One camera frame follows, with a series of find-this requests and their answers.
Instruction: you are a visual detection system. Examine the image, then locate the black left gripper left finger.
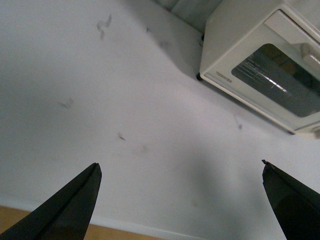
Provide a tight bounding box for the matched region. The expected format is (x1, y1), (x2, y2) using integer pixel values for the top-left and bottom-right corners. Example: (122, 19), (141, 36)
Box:
(0, 163), (102, 240)

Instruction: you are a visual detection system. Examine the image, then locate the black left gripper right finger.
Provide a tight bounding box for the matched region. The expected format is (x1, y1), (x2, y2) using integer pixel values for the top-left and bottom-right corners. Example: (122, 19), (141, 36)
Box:
(262, 160), (320, 240)

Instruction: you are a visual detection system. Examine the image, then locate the cream oven door with window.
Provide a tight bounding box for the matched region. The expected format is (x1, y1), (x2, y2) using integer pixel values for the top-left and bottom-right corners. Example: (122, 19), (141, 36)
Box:
(201, 10), (320, 132)

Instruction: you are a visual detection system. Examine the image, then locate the cream toaster oven body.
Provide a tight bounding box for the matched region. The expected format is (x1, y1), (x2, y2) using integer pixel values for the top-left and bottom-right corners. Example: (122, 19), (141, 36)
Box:
(199, 0), (320, 139)

